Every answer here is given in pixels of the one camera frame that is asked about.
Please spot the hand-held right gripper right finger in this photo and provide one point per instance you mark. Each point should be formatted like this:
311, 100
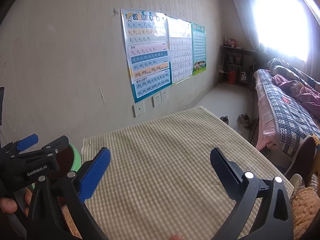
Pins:
222, 170

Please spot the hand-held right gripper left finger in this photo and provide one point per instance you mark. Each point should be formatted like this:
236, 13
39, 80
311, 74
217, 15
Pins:
95, 177

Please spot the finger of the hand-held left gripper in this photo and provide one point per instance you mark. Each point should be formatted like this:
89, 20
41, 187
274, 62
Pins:
56, 146
27, 141

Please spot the green bin with red inside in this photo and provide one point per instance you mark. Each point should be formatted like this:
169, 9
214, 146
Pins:
76, 158

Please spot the person's left hand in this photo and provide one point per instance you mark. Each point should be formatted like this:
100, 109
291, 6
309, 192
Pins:
8, 205

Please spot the grey shoe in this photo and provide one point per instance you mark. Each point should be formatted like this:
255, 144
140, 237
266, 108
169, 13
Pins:
224, 120
243, 121

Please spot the beige checked tablecloth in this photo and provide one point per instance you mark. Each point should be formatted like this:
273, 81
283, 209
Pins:
162, 167

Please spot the bed with checked quilt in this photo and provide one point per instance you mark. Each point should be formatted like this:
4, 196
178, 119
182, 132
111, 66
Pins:
287, 120

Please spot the red container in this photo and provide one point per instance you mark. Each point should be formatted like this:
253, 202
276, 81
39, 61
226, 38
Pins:
231, 77

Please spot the small white bottle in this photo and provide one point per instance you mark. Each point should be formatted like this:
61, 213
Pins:
243, 77

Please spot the maroon blanket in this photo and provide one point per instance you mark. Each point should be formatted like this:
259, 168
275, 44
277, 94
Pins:
297, 90

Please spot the grey duvet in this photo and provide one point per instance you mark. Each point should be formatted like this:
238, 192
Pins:
282, 66

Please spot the dark side desk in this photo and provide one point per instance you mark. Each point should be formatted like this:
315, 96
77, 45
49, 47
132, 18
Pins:
237, 48

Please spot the grey curtain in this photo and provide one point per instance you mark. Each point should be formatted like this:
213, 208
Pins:
242, 17

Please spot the bright window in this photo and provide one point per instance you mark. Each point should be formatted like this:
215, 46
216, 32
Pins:
282, 22

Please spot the white round-hole wall socket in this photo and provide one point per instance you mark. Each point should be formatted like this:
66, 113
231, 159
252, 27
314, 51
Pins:
138, 109

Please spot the white wall power socket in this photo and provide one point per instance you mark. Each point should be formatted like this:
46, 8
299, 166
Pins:
164, 96
156, 101

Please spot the green chart wall poster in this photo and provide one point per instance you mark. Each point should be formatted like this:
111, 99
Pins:
199, 47

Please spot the white pink wall poster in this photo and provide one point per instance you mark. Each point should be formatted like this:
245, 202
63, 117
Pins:
180, 52

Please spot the blue letter wall poster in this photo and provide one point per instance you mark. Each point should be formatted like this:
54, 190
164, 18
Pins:
147, 60

